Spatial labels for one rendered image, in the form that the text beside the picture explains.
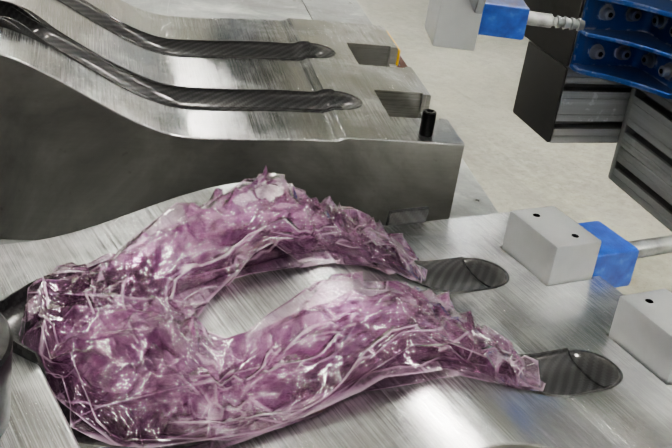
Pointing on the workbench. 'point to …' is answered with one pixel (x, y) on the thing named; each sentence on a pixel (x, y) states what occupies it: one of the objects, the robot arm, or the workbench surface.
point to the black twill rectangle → (407, 216)
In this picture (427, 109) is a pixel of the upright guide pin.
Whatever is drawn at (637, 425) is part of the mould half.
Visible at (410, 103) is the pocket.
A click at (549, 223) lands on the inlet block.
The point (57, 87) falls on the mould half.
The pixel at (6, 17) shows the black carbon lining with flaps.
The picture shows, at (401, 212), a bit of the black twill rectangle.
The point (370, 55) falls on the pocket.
